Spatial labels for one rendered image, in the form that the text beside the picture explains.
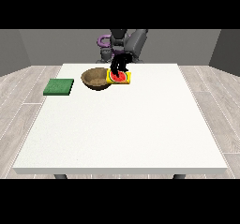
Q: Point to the grey robot trunk purple rings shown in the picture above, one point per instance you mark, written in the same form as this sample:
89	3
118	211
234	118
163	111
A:
107	53

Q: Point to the brown wooden bowl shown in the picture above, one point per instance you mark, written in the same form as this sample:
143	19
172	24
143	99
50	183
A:
93	77

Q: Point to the green square pad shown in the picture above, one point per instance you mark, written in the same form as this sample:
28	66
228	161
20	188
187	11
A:
58	87

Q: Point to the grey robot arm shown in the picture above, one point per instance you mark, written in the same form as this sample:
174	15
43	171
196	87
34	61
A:
137	41

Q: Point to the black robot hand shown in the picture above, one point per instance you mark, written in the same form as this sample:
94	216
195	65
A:
119	60

